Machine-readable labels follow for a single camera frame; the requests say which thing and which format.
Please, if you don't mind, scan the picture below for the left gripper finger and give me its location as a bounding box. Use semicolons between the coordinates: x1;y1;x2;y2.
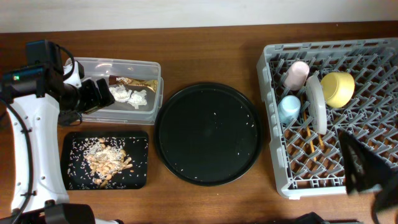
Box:
80;80;101;109
96;78;115;107

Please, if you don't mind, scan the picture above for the white tissue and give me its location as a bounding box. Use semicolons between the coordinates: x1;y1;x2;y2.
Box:
109;85;132;103
127;90;147;110

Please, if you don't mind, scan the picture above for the brown snack wrapper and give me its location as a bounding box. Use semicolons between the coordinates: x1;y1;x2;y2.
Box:
109;76;158;92

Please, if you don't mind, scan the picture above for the food scraps pile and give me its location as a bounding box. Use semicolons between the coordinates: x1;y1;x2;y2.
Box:
83;137;134;189

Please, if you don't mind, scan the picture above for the yellow bowl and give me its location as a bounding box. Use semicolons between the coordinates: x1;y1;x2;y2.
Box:
320;72;355;108

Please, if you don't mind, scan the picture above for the grey plate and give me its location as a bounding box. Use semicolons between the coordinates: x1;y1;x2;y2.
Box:
305;75;327;135

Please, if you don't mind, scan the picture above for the wooden chopstick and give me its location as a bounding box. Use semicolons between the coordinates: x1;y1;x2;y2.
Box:
300;96;317;161
318;134;325;150

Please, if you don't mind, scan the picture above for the blue plastic cup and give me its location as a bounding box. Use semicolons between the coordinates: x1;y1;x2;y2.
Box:
277;95;301;124

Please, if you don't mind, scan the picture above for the pink plastic cup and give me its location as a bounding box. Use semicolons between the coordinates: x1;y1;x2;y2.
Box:
283;61;310;91

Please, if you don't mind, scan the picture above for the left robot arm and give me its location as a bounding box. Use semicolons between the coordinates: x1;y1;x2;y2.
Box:
1;40;114;224

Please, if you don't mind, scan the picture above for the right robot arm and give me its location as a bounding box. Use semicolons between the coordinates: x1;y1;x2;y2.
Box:
339;131;397;223

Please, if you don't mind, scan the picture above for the grey dishwasher rack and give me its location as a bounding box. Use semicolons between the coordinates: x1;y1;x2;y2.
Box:
256;38;397;200

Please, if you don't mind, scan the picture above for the clear plastic bin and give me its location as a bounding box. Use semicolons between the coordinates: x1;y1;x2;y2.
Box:
75;57;164;125

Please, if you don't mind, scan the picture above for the black rectangular tray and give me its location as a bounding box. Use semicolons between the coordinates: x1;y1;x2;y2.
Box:
61;131;149;190

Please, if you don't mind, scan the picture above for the round black tray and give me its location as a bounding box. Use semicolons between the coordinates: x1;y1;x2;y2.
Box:
154;83;264;187

